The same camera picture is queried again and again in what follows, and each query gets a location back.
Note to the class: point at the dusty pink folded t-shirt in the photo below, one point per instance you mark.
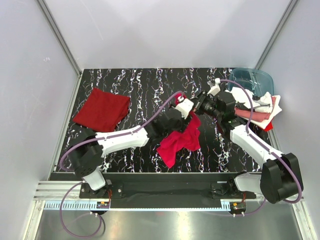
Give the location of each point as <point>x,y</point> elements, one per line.
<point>256,116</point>

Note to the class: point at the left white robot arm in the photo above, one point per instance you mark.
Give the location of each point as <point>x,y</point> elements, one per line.
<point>85,156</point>

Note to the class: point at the left aluminium frame post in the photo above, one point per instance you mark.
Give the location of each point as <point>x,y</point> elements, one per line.
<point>44,8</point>

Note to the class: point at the white folded t-shirt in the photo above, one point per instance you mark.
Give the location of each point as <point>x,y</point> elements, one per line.
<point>276,110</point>

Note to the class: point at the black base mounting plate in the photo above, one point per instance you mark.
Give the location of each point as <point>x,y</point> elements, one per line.
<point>215,186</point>

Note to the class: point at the bright pink-red t-shirt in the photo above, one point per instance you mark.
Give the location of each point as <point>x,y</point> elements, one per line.
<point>189,139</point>

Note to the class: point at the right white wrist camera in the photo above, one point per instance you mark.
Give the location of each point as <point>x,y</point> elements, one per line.
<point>214,86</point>

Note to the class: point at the folded dark red t-shirt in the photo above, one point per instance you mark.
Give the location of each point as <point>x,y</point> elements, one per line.
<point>102,111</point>

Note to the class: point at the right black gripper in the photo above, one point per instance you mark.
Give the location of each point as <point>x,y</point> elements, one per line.
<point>200,102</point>

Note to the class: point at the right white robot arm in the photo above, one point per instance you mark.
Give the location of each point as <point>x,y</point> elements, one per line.
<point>280,178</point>

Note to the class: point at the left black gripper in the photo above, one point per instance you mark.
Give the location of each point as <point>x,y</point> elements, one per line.
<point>177,116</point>

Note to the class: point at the red t-shirt under pile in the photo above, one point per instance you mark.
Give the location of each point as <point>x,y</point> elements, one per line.
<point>268,127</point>

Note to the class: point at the right aluminium frame post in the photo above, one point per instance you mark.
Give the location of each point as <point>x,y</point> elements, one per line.
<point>276,33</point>

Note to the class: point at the white slotted cable duct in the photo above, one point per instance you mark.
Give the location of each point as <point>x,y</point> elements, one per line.
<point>194,204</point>

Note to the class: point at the blue transparent plastic bin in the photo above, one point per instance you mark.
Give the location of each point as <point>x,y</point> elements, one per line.
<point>256,81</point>

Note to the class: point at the aluminium frame post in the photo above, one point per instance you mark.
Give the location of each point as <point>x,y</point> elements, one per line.
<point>276,33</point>
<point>44,8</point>

